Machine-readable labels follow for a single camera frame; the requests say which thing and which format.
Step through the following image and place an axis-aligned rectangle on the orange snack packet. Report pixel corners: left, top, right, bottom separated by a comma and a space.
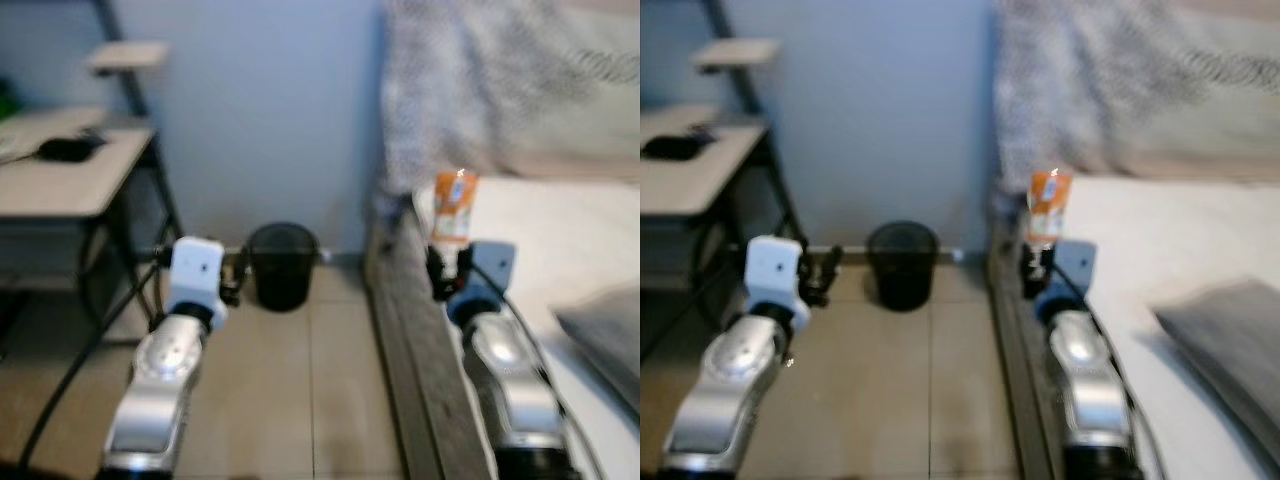
1027, 167, 1074, 248
430, 168, 482, 248

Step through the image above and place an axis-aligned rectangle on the grey plush pillow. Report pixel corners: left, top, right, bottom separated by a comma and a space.
1150, 280, 1280, 446
552, 285, 641, 413

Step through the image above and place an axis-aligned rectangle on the black round trash bin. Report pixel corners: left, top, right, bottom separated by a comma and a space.
245, 222, 322, 313
866, 220, 941, 313

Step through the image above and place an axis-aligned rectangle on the grey bed base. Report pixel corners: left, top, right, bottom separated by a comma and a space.
363, 195, 501, 480
985, 195, 1066, 480

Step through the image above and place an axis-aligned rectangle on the white quilted mattress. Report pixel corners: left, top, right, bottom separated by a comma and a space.
412, 175, 641, 480
1050, 175, 1280, 480

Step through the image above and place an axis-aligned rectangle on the light wooden desk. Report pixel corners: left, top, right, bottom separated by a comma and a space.
640, 100, 806, 301
0, 105, 186, 301

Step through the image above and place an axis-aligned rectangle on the black computer mouse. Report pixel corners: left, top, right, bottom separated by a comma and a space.
645, 132, 717, 161
38, 133, 107, 164

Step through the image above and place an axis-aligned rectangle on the small light wooden shelf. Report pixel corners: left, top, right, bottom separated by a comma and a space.
85, 42, 169, 74
692, 38, 781, 71

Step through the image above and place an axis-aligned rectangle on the black metal shelf pole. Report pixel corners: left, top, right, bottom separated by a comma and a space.
703, 0, 766, 116
92, 0, 151, 119

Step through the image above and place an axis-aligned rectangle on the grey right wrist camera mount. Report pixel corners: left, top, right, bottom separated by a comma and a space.
468, 240, 517, 299
1055, 240, 1098, 296

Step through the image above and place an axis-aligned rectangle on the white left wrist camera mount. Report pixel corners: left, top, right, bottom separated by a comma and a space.
745, 235, 809, 313
165, 237, 227, 313

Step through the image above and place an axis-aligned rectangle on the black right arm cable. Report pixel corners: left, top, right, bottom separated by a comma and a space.
468, 245, 603, 480
1055, 258, 1166, 480

